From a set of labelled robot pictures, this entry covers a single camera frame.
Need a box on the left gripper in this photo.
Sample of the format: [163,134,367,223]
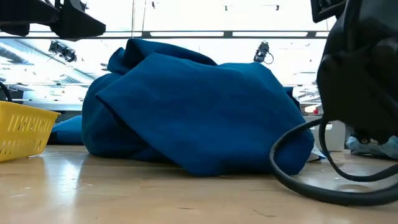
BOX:
[0,0,107,41]

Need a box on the yellow plastic slotted basket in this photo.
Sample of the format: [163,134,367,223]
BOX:
[0,100,62,163]

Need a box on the dark blue cloth garment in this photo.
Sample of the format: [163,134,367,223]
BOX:
[81,37,315,177]

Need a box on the light blue patterned gown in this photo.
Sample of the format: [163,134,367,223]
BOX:
[345,135,398,160]

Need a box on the black hanging light cluster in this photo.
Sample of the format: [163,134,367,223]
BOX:
[48,40,78,63]

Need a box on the blue zip pouch white logo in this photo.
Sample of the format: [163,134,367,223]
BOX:
[49,114,84,146]

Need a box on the white plastic bin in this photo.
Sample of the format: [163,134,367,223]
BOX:
[306,116,346,152]

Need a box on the thin hanging cable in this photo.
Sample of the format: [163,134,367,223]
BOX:
[130,0,136,32]
[141,0,147,32]

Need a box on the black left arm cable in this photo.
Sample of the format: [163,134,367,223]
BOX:
[0,81,13,103]

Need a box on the black rig frame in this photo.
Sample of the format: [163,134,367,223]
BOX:
[0,29,330,40]

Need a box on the black hanging camera with cable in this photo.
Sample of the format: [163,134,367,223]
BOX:
[252,40,275,65]

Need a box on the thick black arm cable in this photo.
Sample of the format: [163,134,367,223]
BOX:
[269,117,398,207]

